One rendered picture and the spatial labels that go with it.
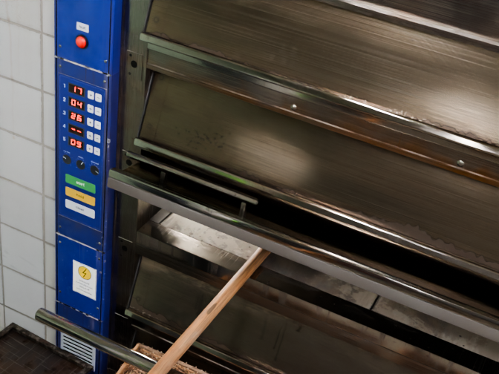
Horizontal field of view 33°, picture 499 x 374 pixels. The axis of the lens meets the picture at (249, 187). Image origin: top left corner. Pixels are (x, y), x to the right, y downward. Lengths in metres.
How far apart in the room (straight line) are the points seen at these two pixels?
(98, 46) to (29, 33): 0.22
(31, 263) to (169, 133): 0.71
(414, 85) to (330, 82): 0.17
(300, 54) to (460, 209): 0.45
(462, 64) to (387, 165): 0.27
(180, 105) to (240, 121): 0.15
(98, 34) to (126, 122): 0.23
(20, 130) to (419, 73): 1.06
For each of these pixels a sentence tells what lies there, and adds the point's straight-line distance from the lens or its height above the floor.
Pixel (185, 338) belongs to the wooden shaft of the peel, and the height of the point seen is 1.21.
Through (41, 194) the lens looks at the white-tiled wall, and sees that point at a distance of 2.29.
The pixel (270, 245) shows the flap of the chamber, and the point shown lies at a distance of 1.76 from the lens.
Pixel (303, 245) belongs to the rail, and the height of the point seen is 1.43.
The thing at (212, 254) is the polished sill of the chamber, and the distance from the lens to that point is 2.09.
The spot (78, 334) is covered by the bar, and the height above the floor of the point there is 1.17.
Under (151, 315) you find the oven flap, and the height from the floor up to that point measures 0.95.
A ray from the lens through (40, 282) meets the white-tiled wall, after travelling 2.48.
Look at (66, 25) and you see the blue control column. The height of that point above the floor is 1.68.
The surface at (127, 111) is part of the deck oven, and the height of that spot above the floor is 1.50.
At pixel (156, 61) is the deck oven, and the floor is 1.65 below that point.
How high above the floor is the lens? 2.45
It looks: 33 degrees down
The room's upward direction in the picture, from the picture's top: 8 degrees clockwise
